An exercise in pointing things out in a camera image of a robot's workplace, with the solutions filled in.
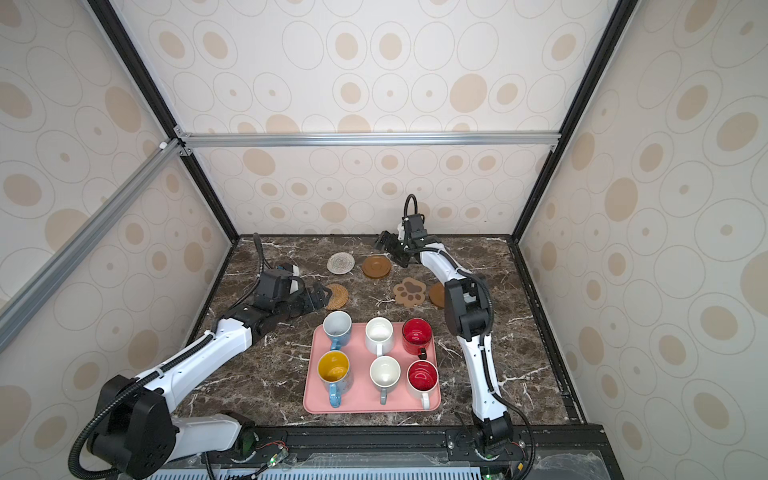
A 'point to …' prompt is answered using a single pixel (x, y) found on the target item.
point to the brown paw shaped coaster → (410, 292)
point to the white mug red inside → (423, 376)
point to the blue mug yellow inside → (334, 372)
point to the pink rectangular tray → (364, 397)
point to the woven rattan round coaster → (339, 296)
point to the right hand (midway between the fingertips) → (381, 248)
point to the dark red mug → (417, 337)
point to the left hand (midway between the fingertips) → (328, 292)
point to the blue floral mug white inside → (337, 326)
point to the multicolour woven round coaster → (340, 263)
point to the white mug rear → (380, 335)
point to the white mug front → (384, 372)
